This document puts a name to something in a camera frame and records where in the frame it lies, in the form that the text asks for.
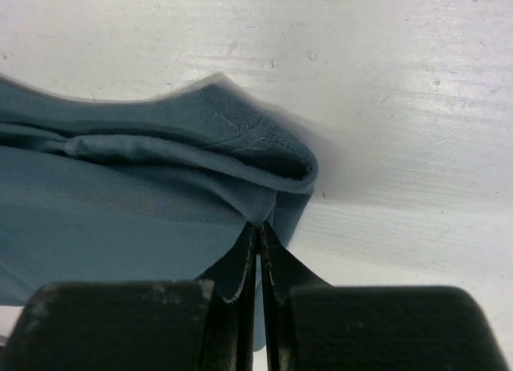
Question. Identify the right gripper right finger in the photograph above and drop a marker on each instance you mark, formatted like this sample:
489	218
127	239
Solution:
312	325

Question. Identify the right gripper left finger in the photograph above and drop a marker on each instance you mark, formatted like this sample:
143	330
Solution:
200	324

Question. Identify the blue-grey t shirt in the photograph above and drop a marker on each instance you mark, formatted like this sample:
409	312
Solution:
147	190

